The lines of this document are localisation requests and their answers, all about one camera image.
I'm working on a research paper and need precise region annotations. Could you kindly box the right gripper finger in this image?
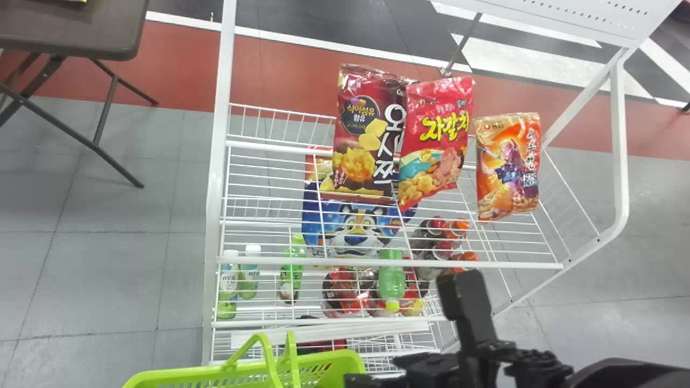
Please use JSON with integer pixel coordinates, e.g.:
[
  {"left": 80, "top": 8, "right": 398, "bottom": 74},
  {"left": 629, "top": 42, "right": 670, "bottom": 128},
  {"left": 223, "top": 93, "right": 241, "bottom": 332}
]
[{"left": 343, "top": 373, "right": 411, "bottom": 388}]

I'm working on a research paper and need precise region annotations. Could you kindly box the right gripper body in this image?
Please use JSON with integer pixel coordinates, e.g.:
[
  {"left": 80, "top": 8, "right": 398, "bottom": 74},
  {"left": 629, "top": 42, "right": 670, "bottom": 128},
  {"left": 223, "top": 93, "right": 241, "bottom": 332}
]
[{"left": 392, "top": 339, "right": 519, "bottom": 388}]

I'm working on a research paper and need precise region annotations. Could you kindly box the green basket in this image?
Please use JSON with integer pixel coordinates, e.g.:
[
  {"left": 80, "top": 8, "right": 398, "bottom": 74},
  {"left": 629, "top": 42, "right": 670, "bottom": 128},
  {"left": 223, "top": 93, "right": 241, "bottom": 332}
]
[{"left": 122, "top": 331, "right": 367, "bottom": 388}]

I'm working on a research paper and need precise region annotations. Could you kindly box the dark bottle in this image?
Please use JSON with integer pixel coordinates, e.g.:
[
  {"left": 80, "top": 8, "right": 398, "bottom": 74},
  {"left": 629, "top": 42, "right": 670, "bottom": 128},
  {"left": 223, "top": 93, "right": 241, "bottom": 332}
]
[
  {"left": 448, "top": 217, "right": 471, "bottom": 250},
  {"left": 410, "top": 216, "right": 451, "bottom": 257}
]

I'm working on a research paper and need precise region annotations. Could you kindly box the blue cereal bag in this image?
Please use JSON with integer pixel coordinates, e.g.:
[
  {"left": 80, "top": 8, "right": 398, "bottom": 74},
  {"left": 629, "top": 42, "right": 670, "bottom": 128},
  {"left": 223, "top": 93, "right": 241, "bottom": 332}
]
[{"left": 301, "top": 145, "right": 418, "bottom": 259}]

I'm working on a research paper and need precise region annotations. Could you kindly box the white green bottle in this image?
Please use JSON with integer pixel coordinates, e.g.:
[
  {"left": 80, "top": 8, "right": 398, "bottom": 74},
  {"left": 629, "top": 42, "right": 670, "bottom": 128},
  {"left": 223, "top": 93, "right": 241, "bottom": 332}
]
[
  {"left": 217, "top": 249, "right": 241, "bottom": 320},
  {"left": 239, "top": 244, "right": 263, "bottom": 301}
]

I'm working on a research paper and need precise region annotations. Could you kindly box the orange snack packet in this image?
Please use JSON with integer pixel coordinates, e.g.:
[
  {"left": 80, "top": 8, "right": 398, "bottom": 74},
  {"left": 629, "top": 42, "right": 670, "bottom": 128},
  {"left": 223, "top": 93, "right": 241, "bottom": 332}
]
[{"left": 473, "top": 112, "right": 542, "bottom": 223}]

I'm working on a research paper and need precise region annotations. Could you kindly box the dark red snack packet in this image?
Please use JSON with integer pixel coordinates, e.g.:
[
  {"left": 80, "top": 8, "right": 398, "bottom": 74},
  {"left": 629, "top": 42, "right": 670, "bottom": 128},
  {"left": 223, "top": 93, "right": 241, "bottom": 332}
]
[{"left": 319, "top": 64, "right": 417, "bottom": 204}]

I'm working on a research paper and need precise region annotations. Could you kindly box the dark side table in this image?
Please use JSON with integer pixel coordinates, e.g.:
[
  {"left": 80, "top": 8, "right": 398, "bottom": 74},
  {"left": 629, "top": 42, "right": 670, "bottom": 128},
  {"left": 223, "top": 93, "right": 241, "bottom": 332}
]
[{"left": 0, "top": 0, "right": 160, "bottom": 189}]

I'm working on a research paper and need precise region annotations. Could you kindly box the white wire rack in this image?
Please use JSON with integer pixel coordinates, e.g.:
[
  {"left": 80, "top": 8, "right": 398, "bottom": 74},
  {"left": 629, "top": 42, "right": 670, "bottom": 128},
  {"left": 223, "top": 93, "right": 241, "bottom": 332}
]
[{"left": 202, "top": 0, "right": 683, "bottom": 378}]

